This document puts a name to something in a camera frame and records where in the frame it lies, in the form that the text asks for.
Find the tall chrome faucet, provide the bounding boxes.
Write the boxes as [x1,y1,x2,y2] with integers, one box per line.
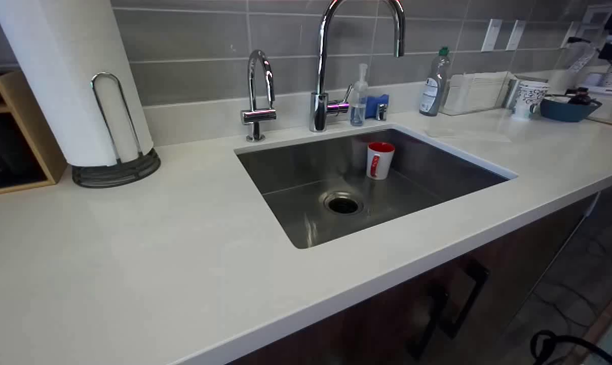
[308,0,410,134]

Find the red and white cup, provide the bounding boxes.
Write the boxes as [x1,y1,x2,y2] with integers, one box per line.
[364,140,398,182]

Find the small chrome faucet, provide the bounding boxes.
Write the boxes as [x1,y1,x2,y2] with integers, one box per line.
[239,47,280,143]

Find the clear soap dispenser bottle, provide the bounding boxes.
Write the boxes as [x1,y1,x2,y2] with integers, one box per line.
[349,62,372,128]

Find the blue sponge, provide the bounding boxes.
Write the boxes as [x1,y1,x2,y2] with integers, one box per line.
[364,93,392,123]

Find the stainless steel sink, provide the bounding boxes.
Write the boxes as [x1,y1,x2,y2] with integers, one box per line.
[234,125,517,251]

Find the green-capped dish soap bottle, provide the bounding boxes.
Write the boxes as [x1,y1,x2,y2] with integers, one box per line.
[417,45,453,117]

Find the patterned paper cup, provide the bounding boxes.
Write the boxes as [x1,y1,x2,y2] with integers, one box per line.
[505,77,551,123]

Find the white paper towel roll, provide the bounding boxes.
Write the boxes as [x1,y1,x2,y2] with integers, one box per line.
[0,0,156,168]

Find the blue bowl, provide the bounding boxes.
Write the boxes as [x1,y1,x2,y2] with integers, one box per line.
[540,92,605,123]

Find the black cabinet handle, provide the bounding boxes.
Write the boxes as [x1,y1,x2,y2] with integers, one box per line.
[438,258,490,341]
[405,282,453,360]

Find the metal wire towel holder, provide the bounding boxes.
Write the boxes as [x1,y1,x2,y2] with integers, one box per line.
[71,71,162,190]

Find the wooden frame box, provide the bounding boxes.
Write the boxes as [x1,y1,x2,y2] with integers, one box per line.
[0,71,70,199]

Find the black floor cable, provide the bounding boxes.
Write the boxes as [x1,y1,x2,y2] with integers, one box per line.
[529,328,612,365]

